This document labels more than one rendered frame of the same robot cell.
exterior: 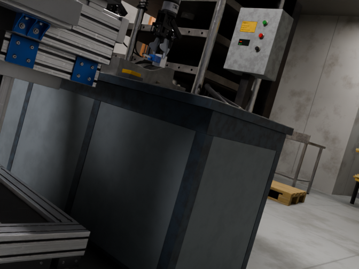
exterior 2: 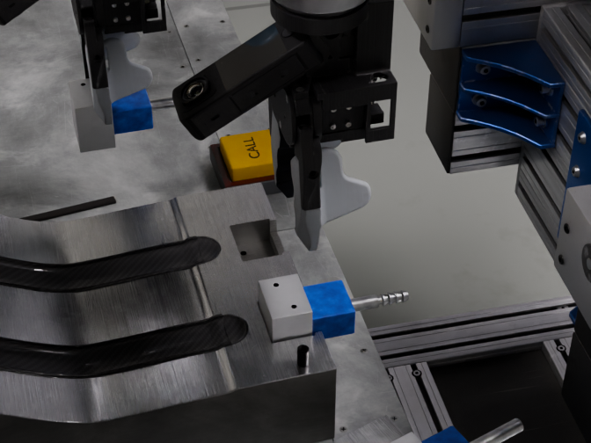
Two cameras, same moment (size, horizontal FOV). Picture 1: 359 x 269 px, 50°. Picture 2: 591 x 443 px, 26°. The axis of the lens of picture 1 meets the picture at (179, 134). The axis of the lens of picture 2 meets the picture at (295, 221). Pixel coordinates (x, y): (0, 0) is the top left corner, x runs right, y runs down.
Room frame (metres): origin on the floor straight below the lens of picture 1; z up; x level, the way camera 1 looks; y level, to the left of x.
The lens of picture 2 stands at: (2.59, 0.95, 1.68)
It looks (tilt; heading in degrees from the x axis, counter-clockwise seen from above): 40 degrees down; 215
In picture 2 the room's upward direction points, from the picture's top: straight up
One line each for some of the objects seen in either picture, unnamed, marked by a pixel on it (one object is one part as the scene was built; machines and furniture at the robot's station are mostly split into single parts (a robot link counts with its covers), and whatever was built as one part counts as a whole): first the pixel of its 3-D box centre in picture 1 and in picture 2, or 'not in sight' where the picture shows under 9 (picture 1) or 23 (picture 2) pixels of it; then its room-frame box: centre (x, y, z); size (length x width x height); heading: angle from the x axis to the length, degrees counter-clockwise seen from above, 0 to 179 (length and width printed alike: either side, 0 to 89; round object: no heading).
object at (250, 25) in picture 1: (233, 125); not in sight; (2.47, -0.32, 0.74); 0.30 x 0.22 x 1.47; 50
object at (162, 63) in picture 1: (153, 57); (139, 107); (1.81, 0.22, 0.93); 0.13 x 0.05 x 0.05; 140
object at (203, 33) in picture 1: (185, 44); not in sight; (3.16, 0.16, 1.27); 1.10 x 0.74 x 0.05; 50
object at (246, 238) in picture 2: not in sight; (259, 253); (1.86, 0.41, 0.87); 0.05 x 0.05 x 0.04; 50
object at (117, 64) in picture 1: (139, 72); (23, 336); (2.07, 0.30, 0.87); 0.50 x 0.26 x 0.14; 140
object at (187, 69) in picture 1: (177, 73); not in sight; (3.16, 0.16, 1.02); 1.10 x 0.74 x 0.05; 50
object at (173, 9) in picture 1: (170, 8); not in sight; (1.82, 0.20, 1.17); 0.08 x 0.08 x 0.05
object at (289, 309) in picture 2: not in sight; (337, 308); (1.90, 0.52, 0.89); 0.13 x 0.05 x 0.05; 140
